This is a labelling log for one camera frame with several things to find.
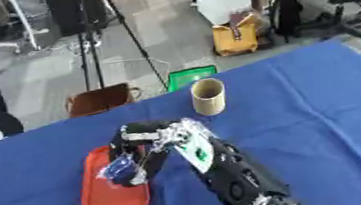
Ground blue packet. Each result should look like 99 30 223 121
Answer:
92 149 151 191

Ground black hanging bag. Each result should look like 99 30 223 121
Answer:
266 0 310 46

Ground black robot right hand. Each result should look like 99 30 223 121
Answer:
102 115 195 190

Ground tan cylindrical cup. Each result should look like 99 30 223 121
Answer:
188 75 230 119

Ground black tripod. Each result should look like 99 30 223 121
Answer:
68 0 172 104

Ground black cabinet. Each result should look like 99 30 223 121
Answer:
42 0 113 40

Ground orange tray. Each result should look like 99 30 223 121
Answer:
68 139 154 205

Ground yellow bag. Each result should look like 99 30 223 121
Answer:
209 12 262 59

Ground green box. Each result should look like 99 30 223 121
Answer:
163 63 220 93

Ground brown cardboard box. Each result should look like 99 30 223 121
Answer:
62 81 138 121

